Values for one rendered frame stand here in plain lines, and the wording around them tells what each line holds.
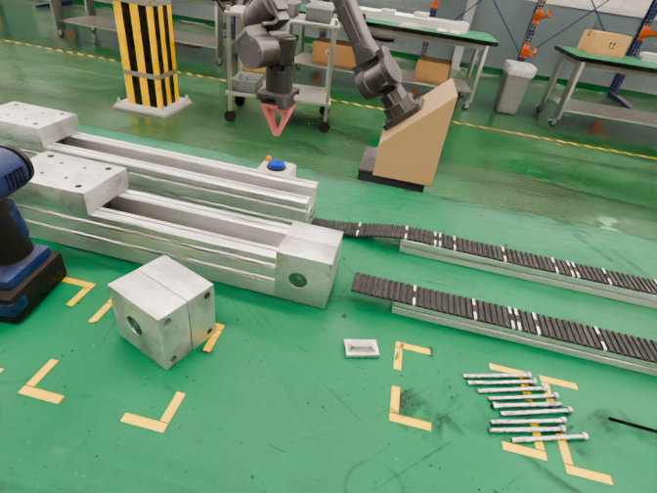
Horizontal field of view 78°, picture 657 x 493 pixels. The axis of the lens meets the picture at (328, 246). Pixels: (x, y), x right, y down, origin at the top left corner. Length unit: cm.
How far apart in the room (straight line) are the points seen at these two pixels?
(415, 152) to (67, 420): 93
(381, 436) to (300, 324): 21
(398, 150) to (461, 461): 79
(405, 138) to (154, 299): 78
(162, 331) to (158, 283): 7
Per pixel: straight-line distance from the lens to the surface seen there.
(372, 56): 118
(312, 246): 65
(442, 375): 64
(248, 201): 84
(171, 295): 57
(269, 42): 85
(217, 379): 59
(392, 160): 115
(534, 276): 91
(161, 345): 57
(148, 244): 74
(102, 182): 79
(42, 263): 75
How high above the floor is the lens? 125
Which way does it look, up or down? 35 degrees down
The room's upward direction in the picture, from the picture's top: 8 degrees clockwise
